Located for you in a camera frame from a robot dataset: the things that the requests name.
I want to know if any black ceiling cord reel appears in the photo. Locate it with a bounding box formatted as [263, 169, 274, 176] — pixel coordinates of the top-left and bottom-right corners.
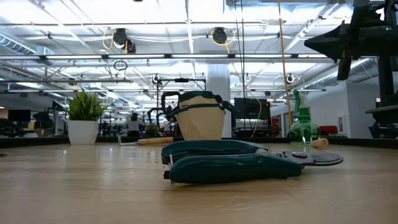
[112, 27, 137, 54]
[212, 27, 228, 45]

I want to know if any white building pillar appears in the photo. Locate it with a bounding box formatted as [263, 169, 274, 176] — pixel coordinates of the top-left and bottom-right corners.
[206, 63, 233, 138]

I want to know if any artificial plant in white pot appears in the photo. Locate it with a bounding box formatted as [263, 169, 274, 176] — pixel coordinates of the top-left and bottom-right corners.
[63, 88, 109, 146]

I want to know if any person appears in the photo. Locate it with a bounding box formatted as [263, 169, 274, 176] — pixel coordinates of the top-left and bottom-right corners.
[126, 112, 144, 138]

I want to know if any small background potted plant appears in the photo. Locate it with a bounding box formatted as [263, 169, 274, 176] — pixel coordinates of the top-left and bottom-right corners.
[144, 123, 161, 137]

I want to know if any yellow hanging cord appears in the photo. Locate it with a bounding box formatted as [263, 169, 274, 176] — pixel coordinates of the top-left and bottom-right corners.
[277, 0, 294, 128]

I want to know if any black aluminium table frame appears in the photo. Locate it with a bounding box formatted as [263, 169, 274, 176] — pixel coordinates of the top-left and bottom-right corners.
[0, 136, 398, 149]

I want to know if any wooden handled garden tool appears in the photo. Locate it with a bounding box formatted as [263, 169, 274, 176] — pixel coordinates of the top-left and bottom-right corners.
[310, 138, 330, 148]

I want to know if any black background screen stand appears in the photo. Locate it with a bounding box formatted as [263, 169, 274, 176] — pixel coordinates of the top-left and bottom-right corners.
[233, 97, 272, 138]

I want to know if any green plastic spray bottle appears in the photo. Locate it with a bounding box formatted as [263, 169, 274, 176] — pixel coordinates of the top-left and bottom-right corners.
[289, 89, 322, 146]

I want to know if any beige green gardening tote bag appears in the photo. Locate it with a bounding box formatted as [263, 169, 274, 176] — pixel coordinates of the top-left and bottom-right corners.
[160, 90, 240, 141]

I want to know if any red background seat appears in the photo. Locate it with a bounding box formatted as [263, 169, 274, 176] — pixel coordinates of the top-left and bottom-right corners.
[319, 125, 339, 135]

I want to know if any black background monitor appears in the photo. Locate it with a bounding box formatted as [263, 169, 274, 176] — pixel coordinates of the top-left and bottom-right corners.
[7, 109, 32, 123]

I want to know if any black hanging cable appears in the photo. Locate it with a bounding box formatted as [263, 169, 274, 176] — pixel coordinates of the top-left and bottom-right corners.
[234, 0, 247, 138]

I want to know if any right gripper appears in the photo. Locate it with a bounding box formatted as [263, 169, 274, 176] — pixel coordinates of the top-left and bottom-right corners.
[303, 21, 398, 81]

